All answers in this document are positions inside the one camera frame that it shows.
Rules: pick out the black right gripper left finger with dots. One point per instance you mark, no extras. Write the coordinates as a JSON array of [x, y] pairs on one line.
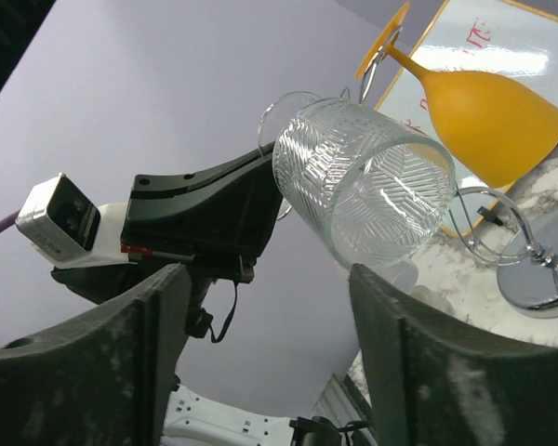
[[86, 394]]

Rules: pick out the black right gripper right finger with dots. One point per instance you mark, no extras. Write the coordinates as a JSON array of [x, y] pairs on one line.
[[435, 380]]

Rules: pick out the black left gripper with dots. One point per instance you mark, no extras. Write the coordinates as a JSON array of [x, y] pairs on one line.
[[167, 274]]

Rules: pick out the orange plastic wine glass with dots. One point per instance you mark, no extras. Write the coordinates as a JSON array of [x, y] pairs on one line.
[[495, 126]]

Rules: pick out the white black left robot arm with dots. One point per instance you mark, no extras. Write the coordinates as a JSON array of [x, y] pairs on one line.
[[191, 416]]

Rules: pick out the chrome wine glass rack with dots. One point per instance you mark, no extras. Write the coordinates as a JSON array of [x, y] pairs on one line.
[[527, 270]]

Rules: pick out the yellow framed whiteboard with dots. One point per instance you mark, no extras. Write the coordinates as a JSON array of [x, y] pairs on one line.
[[504, 37]]

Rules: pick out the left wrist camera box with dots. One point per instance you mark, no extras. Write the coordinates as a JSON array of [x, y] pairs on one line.
[[68, 230]]

